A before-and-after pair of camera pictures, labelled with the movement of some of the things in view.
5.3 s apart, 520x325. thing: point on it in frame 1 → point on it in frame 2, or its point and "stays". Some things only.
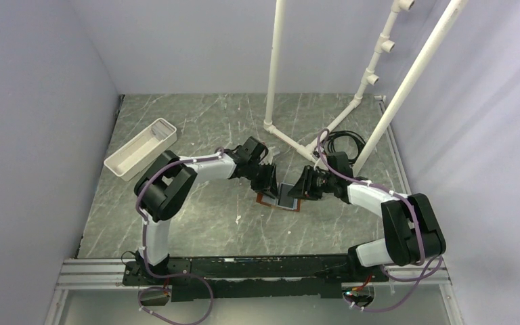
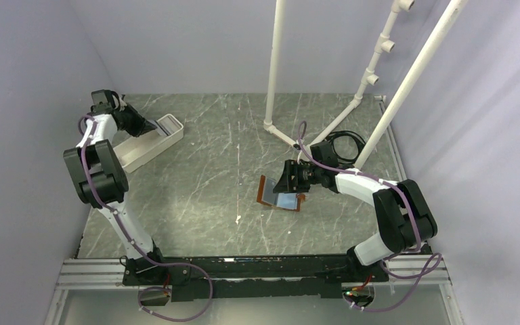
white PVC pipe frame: [401, 102] stays
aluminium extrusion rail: [87, 273] stays
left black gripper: [269, 185] → [142, 125]
